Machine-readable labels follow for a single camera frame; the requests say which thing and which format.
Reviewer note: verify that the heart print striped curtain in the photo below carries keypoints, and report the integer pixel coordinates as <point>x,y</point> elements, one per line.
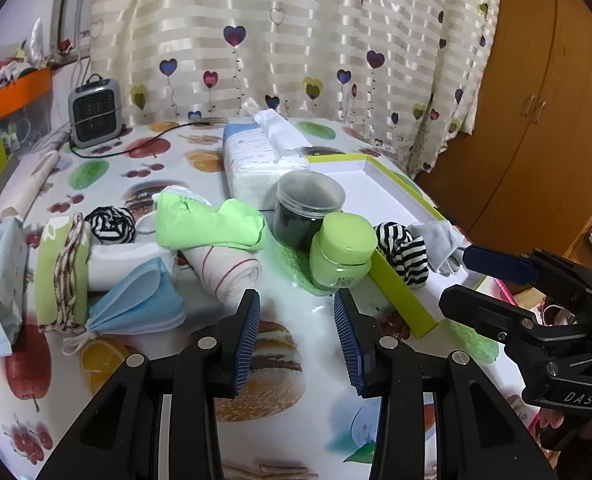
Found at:
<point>301,35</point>

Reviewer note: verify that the green towel braided trim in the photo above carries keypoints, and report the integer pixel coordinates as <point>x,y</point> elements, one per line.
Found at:
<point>51,270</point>

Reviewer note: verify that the assorted clutter pile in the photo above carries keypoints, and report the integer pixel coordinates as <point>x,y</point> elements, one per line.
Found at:
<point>16,65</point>

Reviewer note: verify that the small grey fan heater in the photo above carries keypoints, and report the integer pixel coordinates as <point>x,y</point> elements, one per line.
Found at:
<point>95,112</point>

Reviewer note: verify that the blue face mask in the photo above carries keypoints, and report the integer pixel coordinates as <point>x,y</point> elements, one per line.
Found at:
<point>136,302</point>

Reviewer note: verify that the black white striped sock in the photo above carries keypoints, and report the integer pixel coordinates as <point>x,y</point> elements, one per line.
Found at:
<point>111,225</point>
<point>406,255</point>

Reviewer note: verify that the white towel red stripes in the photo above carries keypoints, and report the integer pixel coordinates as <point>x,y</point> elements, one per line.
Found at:
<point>226,275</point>

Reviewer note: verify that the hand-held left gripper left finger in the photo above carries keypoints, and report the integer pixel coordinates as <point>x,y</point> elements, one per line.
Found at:
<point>246,342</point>

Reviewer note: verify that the white tray green rim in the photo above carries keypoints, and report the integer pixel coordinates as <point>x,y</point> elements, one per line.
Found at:
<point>391,185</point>

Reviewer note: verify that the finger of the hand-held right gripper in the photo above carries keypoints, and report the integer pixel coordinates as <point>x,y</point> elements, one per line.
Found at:
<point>481,310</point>
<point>496,262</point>

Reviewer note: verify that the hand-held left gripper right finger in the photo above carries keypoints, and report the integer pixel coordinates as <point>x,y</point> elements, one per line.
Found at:
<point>348,345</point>

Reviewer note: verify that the green jar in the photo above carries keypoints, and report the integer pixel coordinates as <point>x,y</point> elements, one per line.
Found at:
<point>343,250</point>

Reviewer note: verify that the orange lid storage box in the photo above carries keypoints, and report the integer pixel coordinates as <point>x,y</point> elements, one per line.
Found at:
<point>16,95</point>

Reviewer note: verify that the wooden wardrobe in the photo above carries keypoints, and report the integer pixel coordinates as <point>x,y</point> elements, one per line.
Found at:
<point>536,110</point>

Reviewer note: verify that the blue white tissue pack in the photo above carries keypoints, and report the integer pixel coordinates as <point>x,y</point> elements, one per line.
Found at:
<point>256,160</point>

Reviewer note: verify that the green cloth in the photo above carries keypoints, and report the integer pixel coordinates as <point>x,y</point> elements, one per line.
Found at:
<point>211,227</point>

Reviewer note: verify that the white rolled sheet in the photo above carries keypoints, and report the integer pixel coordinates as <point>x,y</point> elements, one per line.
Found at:
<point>31,185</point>

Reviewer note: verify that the dark jar clear lid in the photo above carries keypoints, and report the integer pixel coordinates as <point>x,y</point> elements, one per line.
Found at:
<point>306,205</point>

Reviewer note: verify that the person's right hand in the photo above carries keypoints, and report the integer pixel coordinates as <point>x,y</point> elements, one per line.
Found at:
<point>551,422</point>

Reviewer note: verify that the grey sock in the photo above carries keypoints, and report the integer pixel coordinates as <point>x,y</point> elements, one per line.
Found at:
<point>438,245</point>

